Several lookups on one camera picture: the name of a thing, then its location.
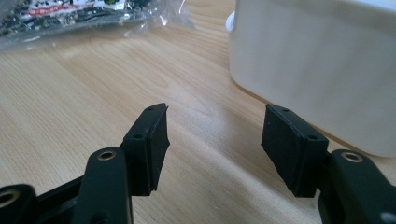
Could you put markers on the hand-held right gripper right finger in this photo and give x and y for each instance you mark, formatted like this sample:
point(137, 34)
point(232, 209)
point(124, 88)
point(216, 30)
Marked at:
point(292, 152)

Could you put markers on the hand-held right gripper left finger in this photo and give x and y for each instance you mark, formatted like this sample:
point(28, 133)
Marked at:
point(146, 155)

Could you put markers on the white plastic container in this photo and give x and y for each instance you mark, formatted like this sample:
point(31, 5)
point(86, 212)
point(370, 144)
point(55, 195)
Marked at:
point(314, 62)

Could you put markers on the clear plastic snack bag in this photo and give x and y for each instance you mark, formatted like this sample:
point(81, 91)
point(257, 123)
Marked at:
point(77, 18)

